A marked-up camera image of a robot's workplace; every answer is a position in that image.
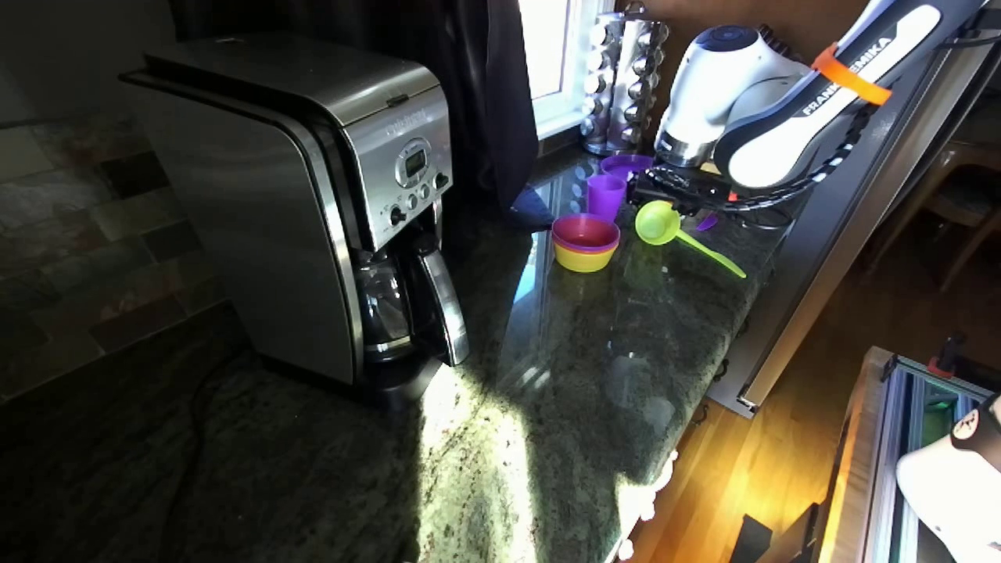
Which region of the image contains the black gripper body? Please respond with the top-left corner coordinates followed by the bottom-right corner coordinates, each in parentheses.
top-left (630, 160), bottom-right (732, 217)

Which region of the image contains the yellow-green plastic cup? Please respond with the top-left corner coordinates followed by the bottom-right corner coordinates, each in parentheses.
top-left (633, 198), bottom-right (689, 249)

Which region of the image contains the yellow-green plastic spoon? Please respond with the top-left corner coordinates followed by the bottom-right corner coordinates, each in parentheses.
top-left (677, 227), bottom-right (752, 283)

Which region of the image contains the purple plastic cup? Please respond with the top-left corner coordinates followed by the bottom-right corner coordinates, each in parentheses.
top-left (584, 169), bottom-right (633, 226)

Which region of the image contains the blue plastic cup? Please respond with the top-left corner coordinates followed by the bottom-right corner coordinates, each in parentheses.
top-left (506, 183), bottom-right (556, 231)

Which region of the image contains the pink plastic bowl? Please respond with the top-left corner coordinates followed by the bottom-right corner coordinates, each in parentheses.
top-left (547, 213), bottom-right (627, 260)

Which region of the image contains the yellow plastic bowl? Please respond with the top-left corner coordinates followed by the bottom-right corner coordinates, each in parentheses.
top-left (552, 244), bottom-right (622, 278)

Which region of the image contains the grey metal beam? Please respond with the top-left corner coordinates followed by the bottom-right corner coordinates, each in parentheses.
top-left (708, 29), bottom-right (1001, 418)

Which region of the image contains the wooden chair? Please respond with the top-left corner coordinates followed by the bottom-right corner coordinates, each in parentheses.
top-left (872, 138), bottom-right (1001, 300)

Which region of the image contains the glass coffee carafe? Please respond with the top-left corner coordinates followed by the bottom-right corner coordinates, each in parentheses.
top-left (354, 248), bottom-right (476, 390)

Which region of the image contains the metal framed bin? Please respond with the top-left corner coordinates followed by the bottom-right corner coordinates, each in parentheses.
top-left (815, 344), bottom-right (1001, 563)

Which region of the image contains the black floor object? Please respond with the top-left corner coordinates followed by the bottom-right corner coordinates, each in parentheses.
top-left (725, 503), bottom-right (826, 563)

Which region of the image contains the stainless steel coffee maker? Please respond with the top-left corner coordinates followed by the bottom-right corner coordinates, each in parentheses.
top-left (119, 36), bottom-right (476, 398)

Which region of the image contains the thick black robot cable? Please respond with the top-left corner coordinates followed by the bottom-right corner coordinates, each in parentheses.
top-left (715, 103), bottom-right (881, 219)

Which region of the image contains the white window frame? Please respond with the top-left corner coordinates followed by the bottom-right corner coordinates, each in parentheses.
top-left (516, 0), bottom-right (620, 144)

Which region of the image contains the orange cable clip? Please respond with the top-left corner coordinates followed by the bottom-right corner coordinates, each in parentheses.
top-left (810, 44), bottom-right (898, 111)

